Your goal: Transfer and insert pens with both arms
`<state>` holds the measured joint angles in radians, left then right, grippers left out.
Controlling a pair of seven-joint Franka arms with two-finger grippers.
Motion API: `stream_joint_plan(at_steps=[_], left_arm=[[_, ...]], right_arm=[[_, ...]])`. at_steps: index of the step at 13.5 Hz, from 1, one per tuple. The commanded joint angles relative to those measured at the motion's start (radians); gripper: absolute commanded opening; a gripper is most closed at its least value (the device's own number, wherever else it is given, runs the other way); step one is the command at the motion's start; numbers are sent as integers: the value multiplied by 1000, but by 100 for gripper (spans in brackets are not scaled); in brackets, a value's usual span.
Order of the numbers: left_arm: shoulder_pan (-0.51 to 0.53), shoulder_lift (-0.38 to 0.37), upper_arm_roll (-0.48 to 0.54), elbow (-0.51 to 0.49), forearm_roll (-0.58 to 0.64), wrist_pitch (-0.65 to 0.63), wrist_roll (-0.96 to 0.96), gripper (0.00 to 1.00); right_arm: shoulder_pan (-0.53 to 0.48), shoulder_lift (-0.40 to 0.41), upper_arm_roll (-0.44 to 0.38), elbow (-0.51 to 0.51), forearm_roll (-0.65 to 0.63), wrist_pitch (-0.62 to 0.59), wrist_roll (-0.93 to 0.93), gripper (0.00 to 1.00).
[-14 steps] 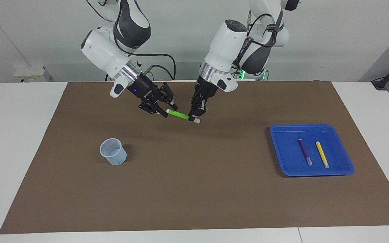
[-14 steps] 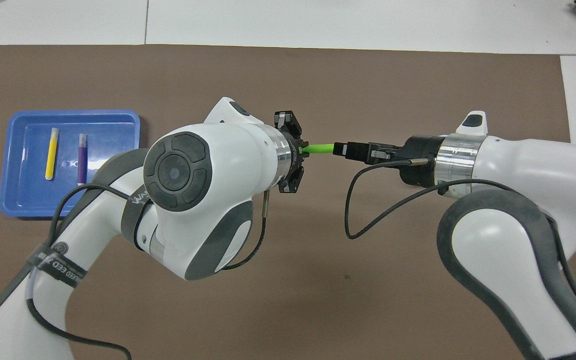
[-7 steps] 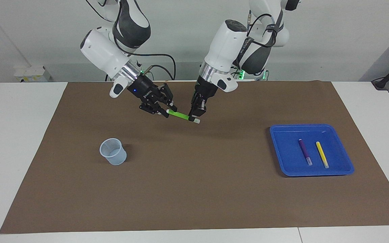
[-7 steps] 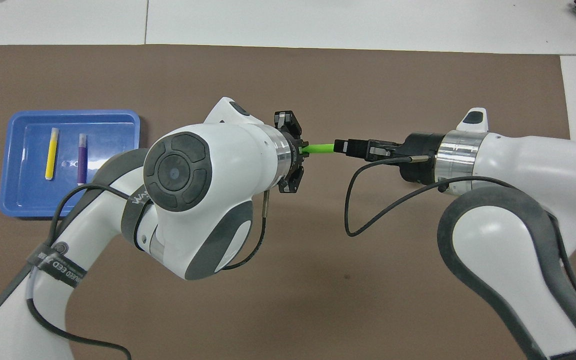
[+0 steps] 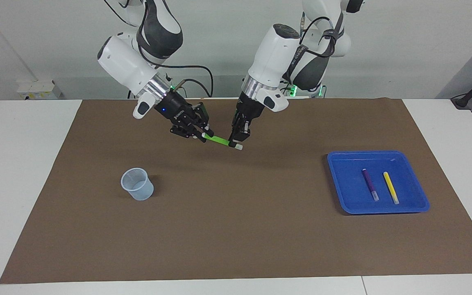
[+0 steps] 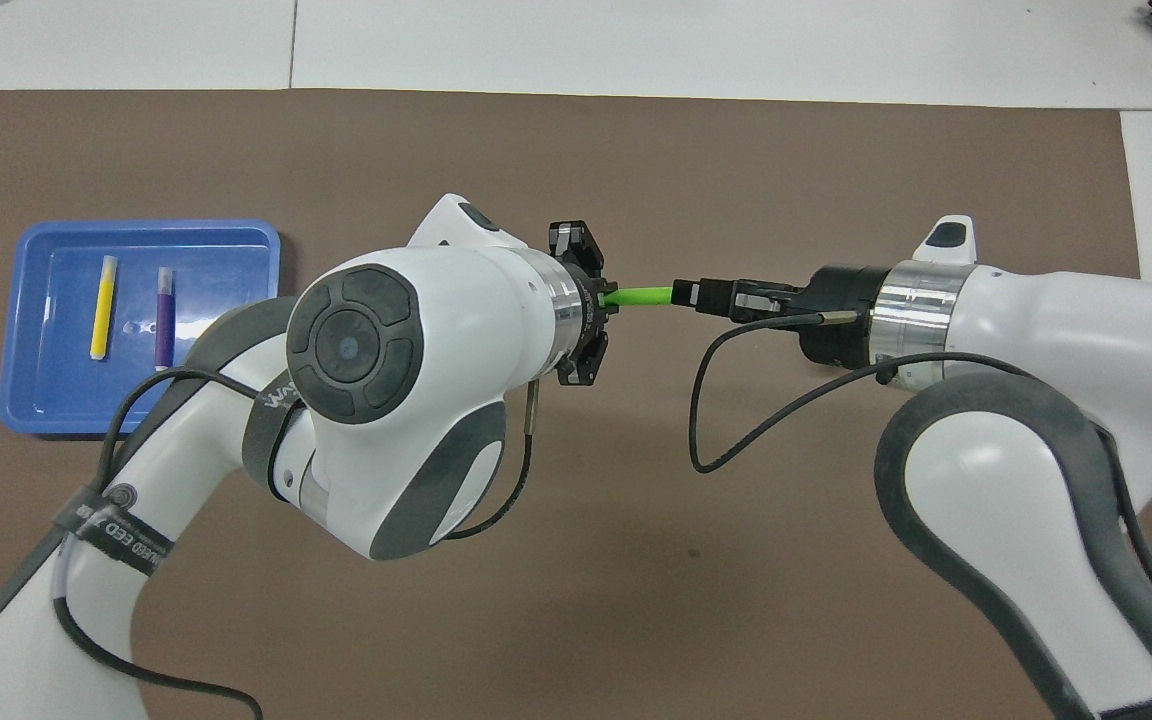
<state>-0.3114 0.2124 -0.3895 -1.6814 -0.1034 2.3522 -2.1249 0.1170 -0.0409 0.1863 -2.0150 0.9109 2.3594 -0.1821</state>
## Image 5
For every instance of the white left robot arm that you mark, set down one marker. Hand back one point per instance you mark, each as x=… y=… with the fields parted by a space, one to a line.
x=273 y=53

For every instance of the blue plastic tray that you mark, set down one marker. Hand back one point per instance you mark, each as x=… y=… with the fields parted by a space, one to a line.
x=408 y=164

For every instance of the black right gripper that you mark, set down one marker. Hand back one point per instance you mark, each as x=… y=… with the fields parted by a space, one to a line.
x=174 y=108

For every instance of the yellow marker pen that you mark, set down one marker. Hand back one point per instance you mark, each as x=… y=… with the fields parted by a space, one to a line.
x=390 y=186

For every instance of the white socket box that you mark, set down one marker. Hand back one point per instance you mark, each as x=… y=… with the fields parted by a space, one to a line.
x=35 y=90

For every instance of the brown table mat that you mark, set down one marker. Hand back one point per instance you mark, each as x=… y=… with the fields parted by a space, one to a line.
x=236 y=229

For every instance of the green marker pen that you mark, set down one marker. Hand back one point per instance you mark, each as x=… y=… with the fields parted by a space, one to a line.
x=219 y=140

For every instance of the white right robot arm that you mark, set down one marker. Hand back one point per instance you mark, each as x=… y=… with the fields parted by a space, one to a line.
x=125 y=61

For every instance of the purple marker pen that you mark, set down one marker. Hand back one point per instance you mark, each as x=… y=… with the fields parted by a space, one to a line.
x=369 y=182

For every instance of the translucent plastic cup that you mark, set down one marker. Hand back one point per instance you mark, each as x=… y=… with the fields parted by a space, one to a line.
x=137 y=190

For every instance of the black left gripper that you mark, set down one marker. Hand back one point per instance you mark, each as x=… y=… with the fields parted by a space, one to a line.
x=247 y=107

